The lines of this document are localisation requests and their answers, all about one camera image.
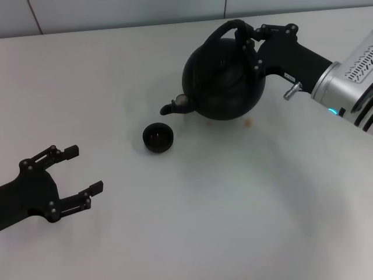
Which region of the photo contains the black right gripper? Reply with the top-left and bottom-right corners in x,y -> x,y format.
236,23 -> 333,94

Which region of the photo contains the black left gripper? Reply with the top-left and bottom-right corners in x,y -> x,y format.
0,144 -> 104,231

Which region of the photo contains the black round teapot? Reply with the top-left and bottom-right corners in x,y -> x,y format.
159,19 -> 266,121

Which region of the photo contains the dark brown teacup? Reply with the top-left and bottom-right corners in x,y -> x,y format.
142,122 -> 175,153

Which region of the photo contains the right wrist cable with plug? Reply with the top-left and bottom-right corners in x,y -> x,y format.
284,82 -> 303,102

